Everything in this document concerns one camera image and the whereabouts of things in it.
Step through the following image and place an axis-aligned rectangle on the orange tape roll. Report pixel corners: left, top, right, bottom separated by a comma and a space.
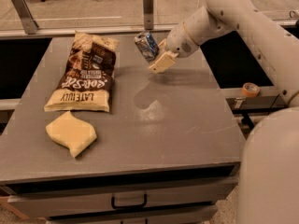
241, 82, 260, 98

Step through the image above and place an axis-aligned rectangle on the brown white chip bag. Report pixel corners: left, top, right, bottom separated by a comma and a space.
44, 32, 119, 112

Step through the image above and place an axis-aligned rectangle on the lower grey drawer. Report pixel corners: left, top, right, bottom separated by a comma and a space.
46, 205, 217, 224

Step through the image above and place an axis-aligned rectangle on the black metal leg bar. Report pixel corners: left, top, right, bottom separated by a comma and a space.
241, 113, 255, 130

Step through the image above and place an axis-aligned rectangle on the left metal railing bracket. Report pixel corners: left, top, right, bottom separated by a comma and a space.
11, 0, 38, 35

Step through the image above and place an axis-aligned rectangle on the upper grey drawer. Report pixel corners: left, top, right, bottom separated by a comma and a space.
8, 176, 237, 217

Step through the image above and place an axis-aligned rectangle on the yellow sponge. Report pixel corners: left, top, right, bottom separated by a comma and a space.
46, 111, 97, 158

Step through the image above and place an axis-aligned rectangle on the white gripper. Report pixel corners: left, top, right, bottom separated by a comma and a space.
149, 22, 199, 74

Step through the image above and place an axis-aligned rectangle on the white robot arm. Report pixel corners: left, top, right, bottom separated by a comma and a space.
149, 0, 299, 224

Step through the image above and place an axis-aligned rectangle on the black upper drawer handle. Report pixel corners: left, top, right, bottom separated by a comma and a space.
110, 194, 148, 210

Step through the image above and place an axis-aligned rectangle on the middle metal railing bracket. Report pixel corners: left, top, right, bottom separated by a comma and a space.
143, 0, 154, 30

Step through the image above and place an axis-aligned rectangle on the grey rail with label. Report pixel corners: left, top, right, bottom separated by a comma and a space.
226, 95, 287, 113

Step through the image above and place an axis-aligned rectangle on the silver blue redbull can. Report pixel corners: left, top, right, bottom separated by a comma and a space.
134, 31, 160, 63

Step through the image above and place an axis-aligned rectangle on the metal railing bracket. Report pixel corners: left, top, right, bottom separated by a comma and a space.
11, 0, 38, 35
143, 0, 154, 30

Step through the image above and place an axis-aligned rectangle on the grey drawer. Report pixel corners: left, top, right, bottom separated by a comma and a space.
8, 176, 237, 217
46, 205, 217, 224

